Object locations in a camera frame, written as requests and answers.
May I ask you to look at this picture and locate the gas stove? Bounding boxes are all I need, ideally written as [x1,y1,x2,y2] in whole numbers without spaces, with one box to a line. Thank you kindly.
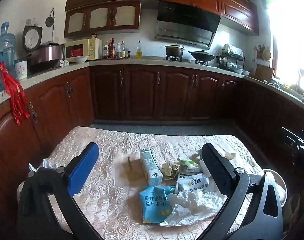
[163,55,212,65]

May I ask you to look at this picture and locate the black round hanging utensil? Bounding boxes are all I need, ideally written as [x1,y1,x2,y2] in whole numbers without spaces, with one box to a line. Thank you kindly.
[45,9,55,28]

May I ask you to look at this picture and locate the wooden cutting board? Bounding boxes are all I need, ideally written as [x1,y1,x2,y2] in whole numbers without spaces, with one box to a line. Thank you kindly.
[254,64,274,80]

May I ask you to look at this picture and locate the wall utensil holder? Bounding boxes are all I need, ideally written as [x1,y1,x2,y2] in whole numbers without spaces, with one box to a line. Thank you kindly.
[255,44,271,61]

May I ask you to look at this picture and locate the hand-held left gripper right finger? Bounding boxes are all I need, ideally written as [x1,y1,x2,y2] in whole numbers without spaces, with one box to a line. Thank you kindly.
[198,143,284,240]

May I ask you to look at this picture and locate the white and yellow packet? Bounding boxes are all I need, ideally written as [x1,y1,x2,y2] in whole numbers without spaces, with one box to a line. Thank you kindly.
[176,172,210,193]

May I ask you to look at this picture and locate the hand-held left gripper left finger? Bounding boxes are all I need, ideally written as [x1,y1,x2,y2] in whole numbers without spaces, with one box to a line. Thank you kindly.
[17,142,104,240]

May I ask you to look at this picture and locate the floral white cup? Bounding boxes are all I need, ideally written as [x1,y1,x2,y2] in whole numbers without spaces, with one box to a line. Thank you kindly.
[14,59,28,81]

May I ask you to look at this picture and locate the white tissue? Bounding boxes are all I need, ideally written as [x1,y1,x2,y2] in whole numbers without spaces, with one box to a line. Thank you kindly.
[28,159,58,173]

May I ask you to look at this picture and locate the white plastic bag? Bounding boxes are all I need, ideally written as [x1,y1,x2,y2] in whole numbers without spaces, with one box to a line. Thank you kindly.
[166,189,227,227]

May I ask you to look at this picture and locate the cream microwave oven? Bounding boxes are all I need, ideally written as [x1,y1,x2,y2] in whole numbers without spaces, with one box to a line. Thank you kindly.
[65,38,102,63]

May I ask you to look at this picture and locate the white milk carton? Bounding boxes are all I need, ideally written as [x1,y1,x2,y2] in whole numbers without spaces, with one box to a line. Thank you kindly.
[139,148,163,186]

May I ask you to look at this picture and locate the black dish rack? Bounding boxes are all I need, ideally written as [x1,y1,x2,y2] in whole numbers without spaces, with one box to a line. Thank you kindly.
[216,44,245,70]

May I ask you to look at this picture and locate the red tassel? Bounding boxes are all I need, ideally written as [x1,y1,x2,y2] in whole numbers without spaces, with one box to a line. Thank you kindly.
[0,62,30,127]

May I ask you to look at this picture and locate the black steel range hood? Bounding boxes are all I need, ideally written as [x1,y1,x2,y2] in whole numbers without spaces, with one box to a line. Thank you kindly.
[155,1,221,50]

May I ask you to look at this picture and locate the white plastic bucket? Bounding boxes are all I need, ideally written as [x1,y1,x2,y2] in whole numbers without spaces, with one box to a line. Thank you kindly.
[262,169,288,208]

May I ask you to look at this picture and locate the brown cooking pot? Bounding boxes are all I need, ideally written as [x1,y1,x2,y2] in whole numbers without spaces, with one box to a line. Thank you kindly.
[165,44,185,57]

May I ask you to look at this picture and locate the wooden base cabinets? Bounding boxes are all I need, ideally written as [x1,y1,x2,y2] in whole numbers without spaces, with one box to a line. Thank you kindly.
[0,64,304,230]

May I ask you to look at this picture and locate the beige paper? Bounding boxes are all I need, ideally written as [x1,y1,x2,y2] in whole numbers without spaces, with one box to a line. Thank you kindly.
[161,162,184,180]

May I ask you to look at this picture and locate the green and white wrapper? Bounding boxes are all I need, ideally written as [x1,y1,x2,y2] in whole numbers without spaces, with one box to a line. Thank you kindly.
[178,158,202,174]

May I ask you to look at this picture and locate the blue snack packet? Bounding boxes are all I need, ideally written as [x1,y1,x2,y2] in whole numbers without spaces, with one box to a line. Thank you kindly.
[139,185,176,224]

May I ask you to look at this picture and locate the bright window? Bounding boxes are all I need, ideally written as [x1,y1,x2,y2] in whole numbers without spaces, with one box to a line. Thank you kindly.
[267,0,304,93]

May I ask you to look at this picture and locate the blue water jug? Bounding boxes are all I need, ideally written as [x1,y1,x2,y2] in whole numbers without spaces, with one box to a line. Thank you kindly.
[0,22,18,95]

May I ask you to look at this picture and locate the black wok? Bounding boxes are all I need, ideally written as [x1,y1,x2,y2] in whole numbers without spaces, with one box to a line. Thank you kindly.
[188,50,215,62]

